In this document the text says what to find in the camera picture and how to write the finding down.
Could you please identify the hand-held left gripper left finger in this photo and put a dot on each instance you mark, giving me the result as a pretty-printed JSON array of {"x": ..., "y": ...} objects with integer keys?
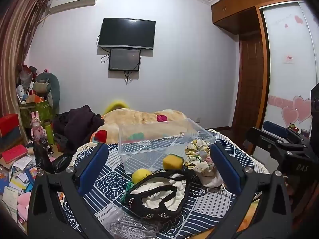
[{"x": 92, "y": 169}]

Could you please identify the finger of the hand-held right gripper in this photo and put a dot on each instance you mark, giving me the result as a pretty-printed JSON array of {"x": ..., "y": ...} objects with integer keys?
[
  {"x": 275, "y": 128},
  {"x": 271, "y": 143}
]

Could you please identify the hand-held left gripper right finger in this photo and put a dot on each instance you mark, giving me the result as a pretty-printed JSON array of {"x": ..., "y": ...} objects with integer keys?
[{"x": 225, "y": 169}]

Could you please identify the pink heart stickers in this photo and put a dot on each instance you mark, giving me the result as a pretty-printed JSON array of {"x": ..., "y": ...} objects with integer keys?
[{"x": 297, "y": 110}]

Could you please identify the floral fabric scrunchie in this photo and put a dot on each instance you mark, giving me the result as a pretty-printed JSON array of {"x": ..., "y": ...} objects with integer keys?
[{"x": 197, "y": 149}]

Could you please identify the green scouring pad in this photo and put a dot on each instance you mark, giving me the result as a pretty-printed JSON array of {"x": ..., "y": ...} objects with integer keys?
[{"x": 127, "y": 190}]

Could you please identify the yellow round sponge ball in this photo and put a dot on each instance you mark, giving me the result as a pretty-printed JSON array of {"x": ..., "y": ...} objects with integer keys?
[{"x": 140, "y": 175}]

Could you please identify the pile of dark clothes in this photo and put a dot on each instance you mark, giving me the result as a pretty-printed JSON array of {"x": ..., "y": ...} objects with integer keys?
[{"x": 77, "y": 124}]

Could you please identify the brown wooden door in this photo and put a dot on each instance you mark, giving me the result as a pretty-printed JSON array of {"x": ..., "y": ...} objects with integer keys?
[{"x": 250, "y": 87}]

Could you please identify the yellow and green sponge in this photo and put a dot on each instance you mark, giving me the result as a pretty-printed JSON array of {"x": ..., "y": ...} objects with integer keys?
[{"x": 172, "y": 162}]

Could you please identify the yellow patterned bedding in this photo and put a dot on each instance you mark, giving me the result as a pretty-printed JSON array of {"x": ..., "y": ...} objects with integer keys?
[{"x": 246, "y": 219}]

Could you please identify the green bottle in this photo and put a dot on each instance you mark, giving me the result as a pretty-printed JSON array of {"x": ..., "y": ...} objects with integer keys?
[{"x": 49, "y": 133}]

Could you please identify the clear plastic storage box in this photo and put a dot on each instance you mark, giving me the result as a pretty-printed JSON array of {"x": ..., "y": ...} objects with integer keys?
[{"x": 149, "y": 151}]

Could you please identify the pink rabbit figure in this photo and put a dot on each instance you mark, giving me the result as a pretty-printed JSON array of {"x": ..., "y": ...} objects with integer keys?
[{"x": 38, "y": 129}]

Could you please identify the yellow plush hat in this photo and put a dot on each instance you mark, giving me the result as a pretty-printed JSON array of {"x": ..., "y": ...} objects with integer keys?
[{"x": 116, "y": 105}]

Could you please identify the silver glitter mesh cloth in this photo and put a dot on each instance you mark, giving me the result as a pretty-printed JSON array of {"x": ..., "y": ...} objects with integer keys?
[{"x": 132, "y": 225}]

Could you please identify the white cloth with black lace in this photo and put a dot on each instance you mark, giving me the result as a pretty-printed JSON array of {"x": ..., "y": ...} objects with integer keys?
[{"x": 154, "y": 199}]

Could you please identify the cream plush blanket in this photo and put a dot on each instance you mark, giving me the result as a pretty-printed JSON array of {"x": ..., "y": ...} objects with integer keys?
[{"x": 139, "y": 118}]

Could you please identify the pile of papers and books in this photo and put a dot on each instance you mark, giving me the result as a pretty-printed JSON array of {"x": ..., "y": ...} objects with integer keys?
[{"x": 17, "y": 179}]

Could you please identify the pink plush slippers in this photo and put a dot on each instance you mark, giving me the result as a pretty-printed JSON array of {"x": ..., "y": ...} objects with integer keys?
[{"x": 23, "y": 203}]

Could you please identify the green storage box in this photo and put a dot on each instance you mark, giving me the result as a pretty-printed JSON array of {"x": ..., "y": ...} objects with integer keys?
[{"x": 41, "y": 112}]

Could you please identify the red book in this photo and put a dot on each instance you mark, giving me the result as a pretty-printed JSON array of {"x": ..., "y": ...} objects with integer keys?
[{"x": 14, "y": 153}]

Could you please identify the white sliding wardrobe door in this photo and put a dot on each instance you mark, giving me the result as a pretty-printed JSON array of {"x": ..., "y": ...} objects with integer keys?
[{"x": 289, "y": 42}]

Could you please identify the grey plush toy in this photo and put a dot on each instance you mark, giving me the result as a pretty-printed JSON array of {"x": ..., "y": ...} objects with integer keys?
[{"x": 47, "y": 87}]

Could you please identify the red box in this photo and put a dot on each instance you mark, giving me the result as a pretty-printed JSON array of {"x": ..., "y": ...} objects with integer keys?
[{"x": 8, "y": 124}]

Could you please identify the wooden overhead cabinets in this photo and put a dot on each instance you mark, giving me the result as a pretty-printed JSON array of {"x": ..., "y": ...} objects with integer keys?
[{"x": 244, "y": 2}]

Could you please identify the brown striped curtain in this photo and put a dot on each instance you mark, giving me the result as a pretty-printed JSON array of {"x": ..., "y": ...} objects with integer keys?
[{"x": 17, "y": 42}]

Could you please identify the white air conditioner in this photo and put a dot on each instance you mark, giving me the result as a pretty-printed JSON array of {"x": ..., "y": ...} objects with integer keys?
[{"x": 72, "y": 4}]

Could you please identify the small black wall monitor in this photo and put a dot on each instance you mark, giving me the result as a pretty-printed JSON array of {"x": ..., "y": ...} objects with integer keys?
[{"x": 124, "y": 59}]

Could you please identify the black wall television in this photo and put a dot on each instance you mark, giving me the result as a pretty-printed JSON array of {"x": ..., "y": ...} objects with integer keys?
[{"x": 127, "y": 32}]

